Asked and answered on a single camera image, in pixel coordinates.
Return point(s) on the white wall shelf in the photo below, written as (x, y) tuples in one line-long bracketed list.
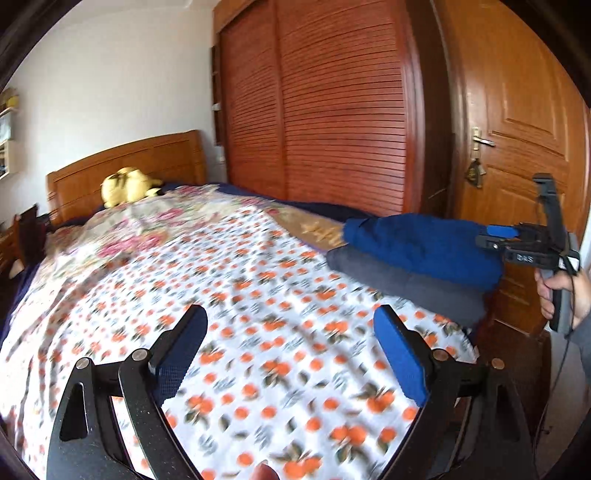
[(9, 157)]

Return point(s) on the wooden slatted wardrobe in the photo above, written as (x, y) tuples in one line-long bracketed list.
[(332, 106)]

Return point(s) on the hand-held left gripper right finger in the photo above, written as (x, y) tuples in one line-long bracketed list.
[(401, 355)]

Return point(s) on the yellow plush toy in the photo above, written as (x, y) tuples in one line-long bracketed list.
[(122, 187)]

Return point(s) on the grey folded garment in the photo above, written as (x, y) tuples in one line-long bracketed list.
[(415, 290)]

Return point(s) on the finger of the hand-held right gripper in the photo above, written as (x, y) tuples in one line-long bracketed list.
[(501, 230), (491, 243)]

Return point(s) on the wooden door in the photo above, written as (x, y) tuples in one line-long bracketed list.
[(517, 83)]

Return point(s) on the golden patterned bed mat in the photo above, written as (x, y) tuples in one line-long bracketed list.
[(318, 228)]

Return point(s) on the blue blazer jacket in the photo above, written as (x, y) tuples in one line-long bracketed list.
[(415, 244)]

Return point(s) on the orange print bed sheet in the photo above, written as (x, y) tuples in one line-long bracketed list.
[(277, 295)]

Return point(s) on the person's right hand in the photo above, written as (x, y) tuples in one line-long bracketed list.
[(554, 282)]

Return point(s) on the pink floral blanket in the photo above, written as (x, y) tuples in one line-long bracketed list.
[(138, 226)]

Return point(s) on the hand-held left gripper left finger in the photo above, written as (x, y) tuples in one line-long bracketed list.
[(180, 360)]

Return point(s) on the small yellow figure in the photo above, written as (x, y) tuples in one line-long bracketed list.
[(11, 101)]

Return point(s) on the hanging door ornament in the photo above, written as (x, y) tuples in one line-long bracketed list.
[(474, 173)]

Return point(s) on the wooden bed headboard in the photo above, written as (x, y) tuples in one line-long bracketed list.
[(152, 157)]

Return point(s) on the person's left hand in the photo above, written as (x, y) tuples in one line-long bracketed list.
[(265, 473)]

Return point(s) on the person's right forearm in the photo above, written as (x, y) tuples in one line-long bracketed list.
[(582, 346)]

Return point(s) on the dark wooden chair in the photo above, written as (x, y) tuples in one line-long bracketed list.
[(30, 230)]

